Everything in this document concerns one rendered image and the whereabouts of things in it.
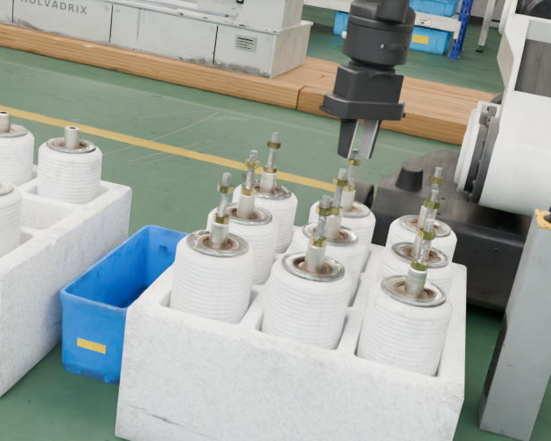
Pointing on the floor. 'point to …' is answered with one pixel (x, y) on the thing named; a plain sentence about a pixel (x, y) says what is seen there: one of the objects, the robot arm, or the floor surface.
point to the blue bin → (111, 301)
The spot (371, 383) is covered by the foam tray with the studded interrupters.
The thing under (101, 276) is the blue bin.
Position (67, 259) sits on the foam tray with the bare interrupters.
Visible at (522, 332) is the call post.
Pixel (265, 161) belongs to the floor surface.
